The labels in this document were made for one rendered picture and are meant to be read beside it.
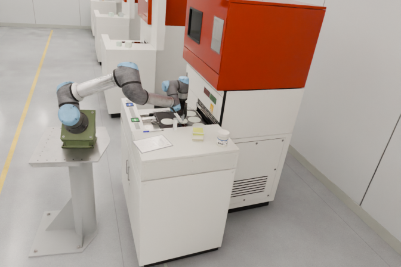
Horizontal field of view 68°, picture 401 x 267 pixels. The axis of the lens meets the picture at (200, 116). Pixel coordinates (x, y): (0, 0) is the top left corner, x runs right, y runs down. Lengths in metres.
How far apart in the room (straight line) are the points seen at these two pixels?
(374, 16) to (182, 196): 2.23
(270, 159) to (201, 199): 0.84
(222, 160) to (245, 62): 0.68
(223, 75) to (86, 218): 1.47
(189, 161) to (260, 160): 0.92
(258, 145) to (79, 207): 1.44
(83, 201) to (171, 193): 0.75
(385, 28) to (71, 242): 3.05
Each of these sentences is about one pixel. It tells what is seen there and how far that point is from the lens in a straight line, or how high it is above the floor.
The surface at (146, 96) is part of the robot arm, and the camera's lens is 1.76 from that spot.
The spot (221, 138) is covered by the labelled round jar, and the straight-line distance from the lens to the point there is 1.85.
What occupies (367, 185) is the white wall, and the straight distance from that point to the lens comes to 3.20.
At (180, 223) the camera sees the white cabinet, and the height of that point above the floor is 0.41.
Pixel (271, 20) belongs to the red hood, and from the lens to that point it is 2.07.
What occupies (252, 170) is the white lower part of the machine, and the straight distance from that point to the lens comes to 2.58.
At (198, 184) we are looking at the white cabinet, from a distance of 1.93.
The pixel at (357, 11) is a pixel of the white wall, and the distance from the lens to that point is 3.22.
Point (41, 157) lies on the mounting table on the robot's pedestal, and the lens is 2.08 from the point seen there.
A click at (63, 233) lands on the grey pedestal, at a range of 2.69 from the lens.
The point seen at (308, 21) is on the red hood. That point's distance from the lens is 2.26.
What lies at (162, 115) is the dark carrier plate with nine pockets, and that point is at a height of 0.90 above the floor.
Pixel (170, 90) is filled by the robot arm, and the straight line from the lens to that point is 2.03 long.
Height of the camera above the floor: 1.95
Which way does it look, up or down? 26 degrees down
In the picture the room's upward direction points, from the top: 7 degrees clockwise
